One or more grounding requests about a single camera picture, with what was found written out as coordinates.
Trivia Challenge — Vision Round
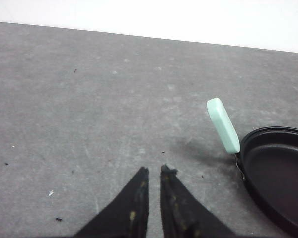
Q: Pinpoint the black pan with mint handle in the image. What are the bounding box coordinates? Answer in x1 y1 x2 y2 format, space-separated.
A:
207 98 298 238

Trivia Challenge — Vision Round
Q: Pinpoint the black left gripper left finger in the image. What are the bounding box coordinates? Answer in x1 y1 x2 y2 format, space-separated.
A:
74 167 149 238

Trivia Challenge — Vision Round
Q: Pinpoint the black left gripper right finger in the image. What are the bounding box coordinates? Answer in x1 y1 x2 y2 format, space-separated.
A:
160 165 236 238

